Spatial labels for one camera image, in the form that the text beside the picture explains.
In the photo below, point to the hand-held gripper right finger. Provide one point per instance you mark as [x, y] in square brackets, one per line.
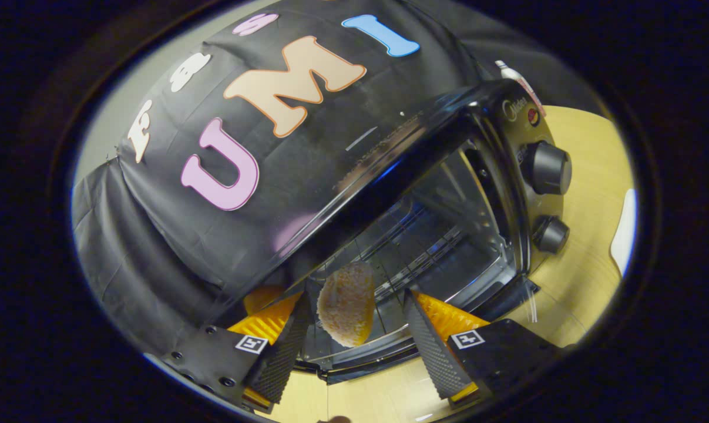
[430, 346]

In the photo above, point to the black toaster oven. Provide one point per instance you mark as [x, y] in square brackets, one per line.
[501, 176]

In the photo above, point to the black backdrop cloth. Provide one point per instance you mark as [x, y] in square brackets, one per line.
[172, 247]

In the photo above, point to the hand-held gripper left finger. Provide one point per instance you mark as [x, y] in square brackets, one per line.
[284, 352]

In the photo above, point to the white square plate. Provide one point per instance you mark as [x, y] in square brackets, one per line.
[624, 235]

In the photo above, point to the pink and white bottle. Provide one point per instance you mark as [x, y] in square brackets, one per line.
[516, 76]

